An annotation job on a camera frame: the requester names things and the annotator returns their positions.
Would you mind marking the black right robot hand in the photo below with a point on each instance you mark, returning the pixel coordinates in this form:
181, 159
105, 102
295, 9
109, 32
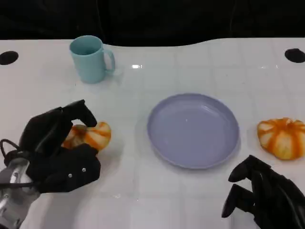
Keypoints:
281, 205

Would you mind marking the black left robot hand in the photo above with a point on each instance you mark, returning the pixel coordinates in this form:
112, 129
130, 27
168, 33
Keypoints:
62, 167

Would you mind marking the pale green mug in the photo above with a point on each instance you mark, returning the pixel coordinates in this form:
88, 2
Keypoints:
90, 65

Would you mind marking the lilac plate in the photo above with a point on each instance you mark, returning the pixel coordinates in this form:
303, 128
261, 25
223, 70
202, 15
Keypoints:
190, 131

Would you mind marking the black table grommet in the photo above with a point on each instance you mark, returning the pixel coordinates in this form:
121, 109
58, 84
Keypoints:
8, 58
295, 55

